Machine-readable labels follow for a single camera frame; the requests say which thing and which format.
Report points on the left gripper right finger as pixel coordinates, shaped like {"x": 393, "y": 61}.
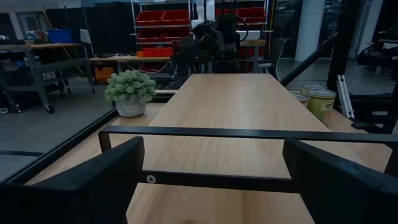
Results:
{"x": 342, "y": 196}

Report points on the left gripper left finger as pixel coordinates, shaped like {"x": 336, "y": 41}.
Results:
{"x": 77, "y": 193}

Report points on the yellow oranges can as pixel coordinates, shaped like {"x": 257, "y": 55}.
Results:
{"x": 320, "y": 105}

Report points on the tall peaches can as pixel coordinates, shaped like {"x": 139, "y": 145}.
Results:
{"x": 312, "y": 87}

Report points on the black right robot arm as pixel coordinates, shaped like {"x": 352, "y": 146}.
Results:
{"x": 228, "y": 31}

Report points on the white aluminium extrusion bar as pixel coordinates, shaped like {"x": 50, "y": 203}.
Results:
{"x": 345, "y": 96}

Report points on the green plant in white pot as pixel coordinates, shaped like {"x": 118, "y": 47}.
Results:
{"x": 130, "y": 87}

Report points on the orange plastic bin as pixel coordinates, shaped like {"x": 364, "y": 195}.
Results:
{"x": 104, "y": 74}

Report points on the grey wheeled workbench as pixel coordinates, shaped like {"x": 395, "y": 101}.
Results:
{"x": 37, "y": 67}

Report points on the wooden desk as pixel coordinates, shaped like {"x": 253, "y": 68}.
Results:
{"x": 124, "y": 58}

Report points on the black Trossen labelled equipment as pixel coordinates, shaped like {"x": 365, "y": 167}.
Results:
{"x": 382, "y": 53}

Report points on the small red parts bin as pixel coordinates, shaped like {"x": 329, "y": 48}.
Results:
{"x": 157, "y": 52}
{"x": 167, "y": 52}
{"x": 147, "y": 52}

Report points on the grey office chair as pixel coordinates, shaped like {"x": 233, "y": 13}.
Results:
{"x": 276, "y": 53}

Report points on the blue plastic storage bin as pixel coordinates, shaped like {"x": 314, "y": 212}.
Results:
{"x": 60, "y": 36}

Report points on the white round column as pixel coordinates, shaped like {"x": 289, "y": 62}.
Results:
{"x": 309, "y": 31}

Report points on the red plastic storage bin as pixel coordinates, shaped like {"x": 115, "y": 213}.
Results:
{"x": 175, "y": 17}
{"x": 224, "y": 12}
{"x": 251, "y": 15}
{"x": 176, "y": 34}
{"x": 150, "y": 35}
{"x": 149, "y": 18}

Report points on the metal shelving rack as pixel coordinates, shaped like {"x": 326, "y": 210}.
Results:
{"x": 161, "y": 26}
{"x": 252, "y": 24}

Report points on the white plastic bin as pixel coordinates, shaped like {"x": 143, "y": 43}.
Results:
{"x": 248, "y": 35}

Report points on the black table edge rail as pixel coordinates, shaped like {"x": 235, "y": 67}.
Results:
{"x": 62, "y": 147}

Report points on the wooden shelf black metal frame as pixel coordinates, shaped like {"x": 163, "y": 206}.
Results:
{"x": 236, "y": 102}

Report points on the black metal rig frame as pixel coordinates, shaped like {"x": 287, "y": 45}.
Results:
{"x": 342, "y": 46}

